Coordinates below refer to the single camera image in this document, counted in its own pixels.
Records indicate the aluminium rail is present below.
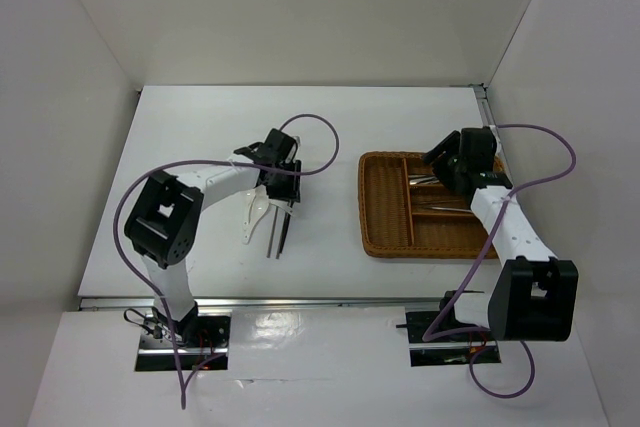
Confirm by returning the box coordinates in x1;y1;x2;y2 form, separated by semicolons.
471;84;496;126
79;297;440;311

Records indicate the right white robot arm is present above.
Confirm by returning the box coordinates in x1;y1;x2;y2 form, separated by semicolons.
422;127;579;342

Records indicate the silver table knife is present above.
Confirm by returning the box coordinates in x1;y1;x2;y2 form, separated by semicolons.
424;206;473;214

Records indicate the copper table knife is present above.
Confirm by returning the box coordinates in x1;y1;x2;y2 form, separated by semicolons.
412;199;468;208

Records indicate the white ceramic spoon left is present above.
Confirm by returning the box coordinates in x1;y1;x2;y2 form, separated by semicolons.
242;189;256;232

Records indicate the grey chopstick right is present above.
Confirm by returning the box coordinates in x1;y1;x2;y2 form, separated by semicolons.
276;209;291;259

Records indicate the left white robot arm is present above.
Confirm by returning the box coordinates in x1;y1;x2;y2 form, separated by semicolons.
124;129;302;346

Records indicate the aluminium rail front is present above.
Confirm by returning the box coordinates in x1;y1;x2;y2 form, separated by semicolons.
79;297;440;311

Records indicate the aluminium rail right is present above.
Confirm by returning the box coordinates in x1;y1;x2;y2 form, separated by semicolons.
471;84;496;126

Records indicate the silver fork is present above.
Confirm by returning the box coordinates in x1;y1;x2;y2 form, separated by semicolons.
409;175;435;184
409;180;438;188

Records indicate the brown wicker cutlery tray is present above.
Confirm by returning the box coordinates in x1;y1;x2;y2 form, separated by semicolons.
358;151;488;259

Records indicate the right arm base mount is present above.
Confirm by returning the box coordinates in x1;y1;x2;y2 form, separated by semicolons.
395;311;501;367

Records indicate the white ceramic spoon upper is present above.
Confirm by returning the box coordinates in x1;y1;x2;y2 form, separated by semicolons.
256;186;293;215

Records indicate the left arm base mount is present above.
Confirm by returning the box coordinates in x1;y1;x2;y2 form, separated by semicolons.
123;308;231;372

